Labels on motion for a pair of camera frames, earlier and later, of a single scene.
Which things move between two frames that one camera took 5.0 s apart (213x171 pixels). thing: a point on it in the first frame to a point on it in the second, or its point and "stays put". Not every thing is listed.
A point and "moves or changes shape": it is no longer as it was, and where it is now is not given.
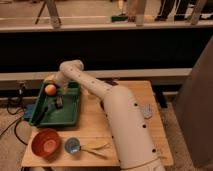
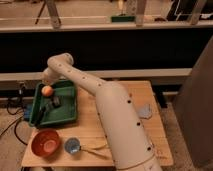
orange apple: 50,89 moves or changes shape
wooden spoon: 93,146 stays put
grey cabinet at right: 193,109 stays put
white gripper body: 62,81 to 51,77
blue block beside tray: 29,111 stays put
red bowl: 46,142 stays put
